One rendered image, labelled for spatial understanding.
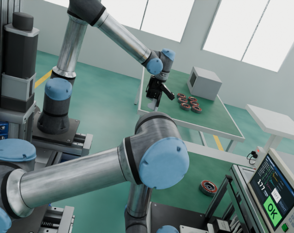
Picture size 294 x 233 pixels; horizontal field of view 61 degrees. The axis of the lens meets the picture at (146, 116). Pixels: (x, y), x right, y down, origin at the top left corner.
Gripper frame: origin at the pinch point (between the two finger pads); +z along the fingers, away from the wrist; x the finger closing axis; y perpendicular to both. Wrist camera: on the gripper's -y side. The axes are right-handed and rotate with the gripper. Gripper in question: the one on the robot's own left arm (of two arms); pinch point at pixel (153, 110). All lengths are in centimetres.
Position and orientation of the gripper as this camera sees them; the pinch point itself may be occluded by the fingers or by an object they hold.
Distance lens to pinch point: 145.0
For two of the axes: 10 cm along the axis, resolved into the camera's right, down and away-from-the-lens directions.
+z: -2.8, 8.6, 4.3
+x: 0.5, 4.7, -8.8
